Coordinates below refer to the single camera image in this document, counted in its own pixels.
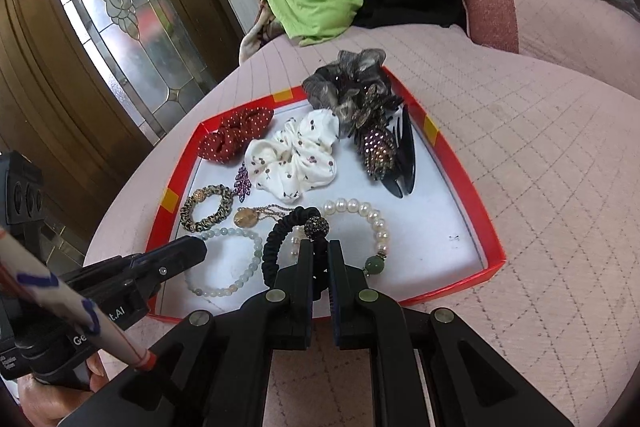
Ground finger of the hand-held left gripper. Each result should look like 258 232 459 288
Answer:
64 235 208 280
120 256 205 308

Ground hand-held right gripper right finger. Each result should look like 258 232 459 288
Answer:
327 238 576 427

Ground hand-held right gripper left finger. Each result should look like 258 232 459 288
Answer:
65 238 316 427

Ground black hair tie rhinestone ball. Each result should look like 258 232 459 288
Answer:
261 206 335 298

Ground white cherry print scrunchie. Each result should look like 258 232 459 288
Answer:
244 109 338 200

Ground red cardboard box tray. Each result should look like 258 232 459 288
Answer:
145 66 506 325

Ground black hair claw clip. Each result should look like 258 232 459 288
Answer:
382 104 416 199

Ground person's left hand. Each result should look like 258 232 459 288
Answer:
19 352 106 427

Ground white paper tube blue marks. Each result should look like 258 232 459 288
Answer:
0 227 156 370

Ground purple rhinestone leaf brooch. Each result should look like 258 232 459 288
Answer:
234 163 253 198

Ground red polka dot scrunchie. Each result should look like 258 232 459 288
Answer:
199 107 275 164

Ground brown rhinestone hair clip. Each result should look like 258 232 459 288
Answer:
345 84 403 180

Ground grey organza scrunchie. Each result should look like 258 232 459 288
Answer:
302 48 391 138

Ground wooden door with leaded glass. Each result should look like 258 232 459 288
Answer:
0 0 246 268

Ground beige towel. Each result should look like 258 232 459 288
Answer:
239 0 283 65

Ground black cloth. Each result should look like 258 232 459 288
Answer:
352 0 468 30

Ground pink folded blanket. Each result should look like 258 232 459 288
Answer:
462 0 640 98

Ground pale green bead bracelet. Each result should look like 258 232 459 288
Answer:
184 227 264 298

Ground leopard print hair tie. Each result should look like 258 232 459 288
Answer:
179 185 236 234

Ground gold coin pendant necklace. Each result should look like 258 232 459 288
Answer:
234 203 293 230

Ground pearl bracelet with green bead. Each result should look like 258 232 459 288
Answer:
290 198 390 278

